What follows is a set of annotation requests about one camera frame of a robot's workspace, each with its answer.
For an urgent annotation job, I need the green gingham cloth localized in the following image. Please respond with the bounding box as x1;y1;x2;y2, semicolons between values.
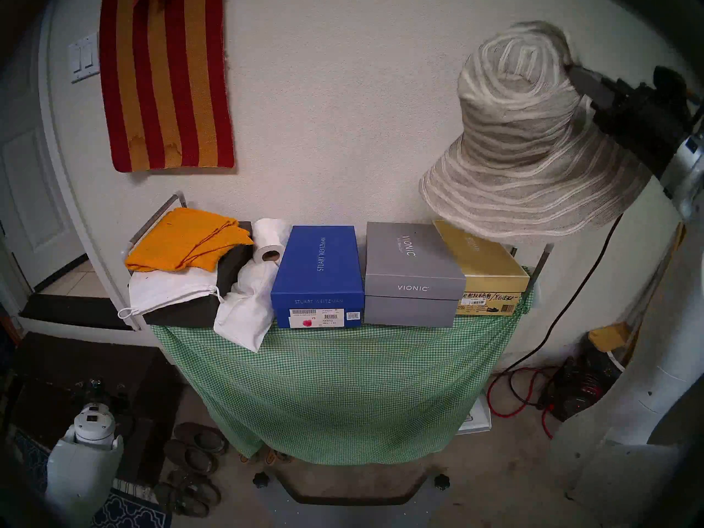
151;266;537;466

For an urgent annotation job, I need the blue patterned rug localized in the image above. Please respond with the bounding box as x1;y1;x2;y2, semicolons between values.
16;433;171;528

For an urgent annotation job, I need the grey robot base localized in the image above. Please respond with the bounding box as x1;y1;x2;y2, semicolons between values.
256;466;452;528

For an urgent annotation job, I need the yellow block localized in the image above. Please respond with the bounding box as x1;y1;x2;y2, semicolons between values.
588;322;630;353

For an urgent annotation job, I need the black power cable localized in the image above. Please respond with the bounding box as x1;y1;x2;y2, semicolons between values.
498;213;625;406

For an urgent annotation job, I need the brown clog shoe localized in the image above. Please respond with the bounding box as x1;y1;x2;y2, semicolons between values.
175;422;229;457
165;440;219;474

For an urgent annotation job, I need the red yellow striped wall rug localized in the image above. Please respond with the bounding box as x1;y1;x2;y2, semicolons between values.
100;0;235;173

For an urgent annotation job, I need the dark wooden chest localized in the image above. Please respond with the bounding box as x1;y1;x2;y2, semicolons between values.
11;334;185;489

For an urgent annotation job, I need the white flat carton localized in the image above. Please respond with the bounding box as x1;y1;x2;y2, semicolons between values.
456;395;492;435

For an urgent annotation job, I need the white double light switch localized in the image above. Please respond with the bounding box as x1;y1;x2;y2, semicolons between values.
69;33;101;84

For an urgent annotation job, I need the blue Stuart Weitzman shoe box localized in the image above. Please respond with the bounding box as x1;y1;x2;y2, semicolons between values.
271;225;365;329

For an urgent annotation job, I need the large grey Vionic shoe box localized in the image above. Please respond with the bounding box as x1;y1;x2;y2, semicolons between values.
364;222;467;328

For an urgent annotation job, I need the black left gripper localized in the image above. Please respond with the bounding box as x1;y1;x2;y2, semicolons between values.
77;376;133;417

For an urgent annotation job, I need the black red air compressor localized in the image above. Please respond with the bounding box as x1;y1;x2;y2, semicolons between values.
542;356;608;423

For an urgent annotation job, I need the white toilet paper roll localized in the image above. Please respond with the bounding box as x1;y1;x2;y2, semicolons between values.
252;218;292;263

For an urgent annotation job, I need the black door mat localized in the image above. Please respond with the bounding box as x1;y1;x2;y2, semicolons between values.
19;293;130;331

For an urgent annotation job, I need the white door frame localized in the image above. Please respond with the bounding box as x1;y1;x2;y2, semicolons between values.
36;10;138;332

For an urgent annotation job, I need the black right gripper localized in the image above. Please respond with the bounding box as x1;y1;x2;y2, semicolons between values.
569;66;695;173

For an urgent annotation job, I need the dark strap sandal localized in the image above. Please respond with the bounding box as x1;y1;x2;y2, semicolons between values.
157;483;210;518
168;469;222;503

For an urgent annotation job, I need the yellow wooden long handle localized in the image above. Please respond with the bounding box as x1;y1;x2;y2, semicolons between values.
624;222;688;362

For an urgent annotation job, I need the gold shoe box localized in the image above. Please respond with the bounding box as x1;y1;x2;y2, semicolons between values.
433;219;531;317

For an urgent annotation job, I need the white panel door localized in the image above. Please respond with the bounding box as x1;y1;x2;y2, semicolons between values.
0;81;86;291

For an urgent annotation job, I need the grey metal shoe rack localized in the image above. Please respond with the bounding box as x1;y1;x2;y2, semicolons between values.
122;190;555;335

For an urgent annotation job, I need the striped straw sun hat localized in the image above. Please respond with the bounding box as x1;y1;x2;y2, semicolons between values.
419;21;652;239

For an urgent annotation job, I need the white drawstring bag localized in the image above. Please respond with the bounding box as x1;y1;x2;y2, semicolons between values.
118;266;225;320

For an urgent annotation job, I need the white cloth dust bag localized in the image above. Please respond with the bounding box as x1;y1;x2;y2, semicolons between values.
213;259;284;353

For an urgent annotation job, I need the orange folded cloth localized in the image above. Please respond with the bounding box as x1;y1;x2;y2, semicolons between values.
125;207;255;273

